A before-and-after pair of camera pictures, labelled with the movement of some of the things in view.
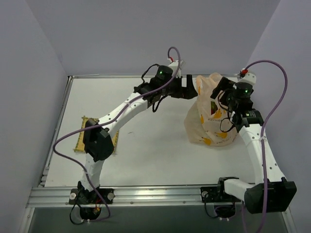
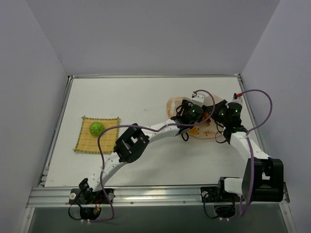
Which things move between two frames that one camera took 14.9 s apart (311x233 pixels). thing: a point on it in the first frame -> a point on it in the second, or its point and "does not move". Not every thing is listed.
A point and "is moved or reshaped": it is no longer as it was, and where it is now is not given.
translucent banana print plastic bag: [202, 124] is moved or reshaped
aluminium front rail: [59, 197] does not move
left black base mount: [76, 198] does not move
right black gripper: [222, 87] -> [217, 116]
